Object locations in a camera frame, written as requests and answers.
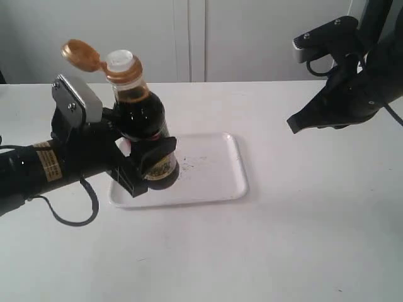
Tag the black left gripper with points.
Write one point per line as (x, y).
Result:
(90, 150)

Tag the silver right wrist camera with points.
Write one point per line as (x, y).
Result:
(313, 42)

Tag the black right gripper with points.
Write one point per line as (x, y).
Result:
(353, 94)

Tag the dark vertical post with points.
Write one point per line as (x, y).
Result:
(373, 19)

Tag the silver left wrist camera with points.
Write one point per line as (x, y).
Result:
(77, 102)

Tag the white rectangular plastic tray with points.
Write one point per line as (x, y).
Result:
(211, 171)

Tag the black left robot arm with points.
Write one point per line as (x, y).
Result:
(28, 172)

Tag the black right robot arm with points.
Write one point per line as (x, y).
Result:
(340, 48)

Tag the dark soy sauce bottle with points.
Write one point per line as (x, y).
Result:
(141, 114)

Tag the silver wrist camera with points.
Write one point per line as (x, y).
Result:
(77, 102)
(313, 42)

